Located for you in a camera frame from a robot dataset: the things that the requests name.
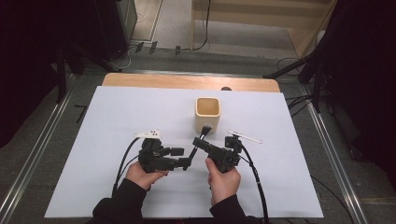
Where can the metal floor rail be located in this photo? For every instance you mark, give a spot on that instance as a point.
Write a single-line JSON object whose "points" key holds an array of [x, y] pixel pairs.
{"points": [[37, 146], [333, 155]]}

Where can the beige square cup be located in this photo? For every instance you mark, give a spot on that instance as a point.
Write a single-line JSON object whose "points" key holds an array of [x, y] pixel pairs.
{"points": [[208, 107]]}

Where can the dark curtain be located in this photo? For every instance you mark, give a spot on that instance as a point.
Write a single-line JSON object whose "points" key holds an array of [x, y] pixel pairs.
{"points": [[28, 62], [367, 77]]}

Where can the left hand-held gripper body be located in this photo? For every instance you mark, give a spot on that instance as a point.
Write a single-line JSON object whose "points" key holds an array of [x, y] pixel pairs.
{"points": [[154, 158]]}

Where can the white table board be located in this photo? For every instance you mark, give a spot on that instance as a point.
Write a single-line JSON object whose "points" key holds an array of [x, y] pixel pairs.
{"points": [[109, 118]]}

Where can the person's left hand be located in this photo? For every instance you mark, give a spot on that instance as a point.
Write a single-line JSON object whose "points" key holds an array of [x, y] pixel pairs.
{"points": [[140, 177]]}

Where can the wooden platform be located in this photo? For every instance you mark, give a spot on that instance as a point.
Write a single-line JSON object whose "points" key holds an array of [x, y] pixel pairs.
{"points": [[249, 18]]}

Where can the wooden table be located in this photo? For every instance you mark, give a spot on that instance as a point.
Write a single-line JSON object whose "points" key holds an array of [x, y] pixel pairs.
{"points": [[186, 82]]}

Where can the black makeup brush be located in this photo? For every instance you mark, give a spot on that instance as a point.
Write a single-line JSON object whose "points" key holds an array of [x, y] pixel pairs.
{"points": [[205, 129]]}

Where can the person's right hand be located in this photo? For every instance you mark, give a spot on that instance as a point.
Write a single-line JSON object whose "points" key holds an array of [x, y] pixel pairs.
{"points": [[224, 185]]}

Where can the black stand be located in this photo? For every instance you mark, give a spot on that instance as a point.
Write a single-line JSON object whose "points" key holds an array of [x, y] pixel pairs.
{"points": [[317, 87], [61, 81]]}

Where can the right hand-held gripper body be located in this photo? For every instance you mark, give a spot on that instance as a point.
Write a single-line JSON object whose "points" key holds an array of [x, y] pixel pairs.
{"points": [[224, 157]]}

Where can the black cabinet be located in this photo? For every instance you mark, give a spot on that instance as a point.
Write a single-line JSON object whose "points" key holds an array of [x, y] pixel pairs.
{"points": [[112, 28]]}

